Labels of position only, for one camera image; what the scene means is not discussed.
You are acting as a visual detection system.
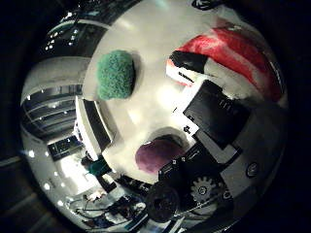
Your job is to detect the white plastic container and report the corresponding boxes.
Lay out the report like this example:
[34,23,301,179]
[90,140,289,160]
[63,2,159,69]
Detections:
[75,95,117,161]

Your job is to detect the person in teal shirt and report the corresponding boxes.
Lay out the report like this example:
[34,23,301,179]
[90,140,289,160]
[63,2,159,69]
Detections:
[81,154,113,178]

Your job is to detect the green fuzzy plush toy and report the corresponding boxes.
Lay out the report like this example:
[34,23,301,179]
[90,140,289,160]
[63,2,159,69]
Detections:
[96,50,136,101]

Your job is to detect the purple eggplant plush toy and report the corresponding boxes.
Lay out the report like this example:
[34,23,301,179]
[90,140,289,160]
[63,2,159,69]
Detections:
[135,135,187,175]

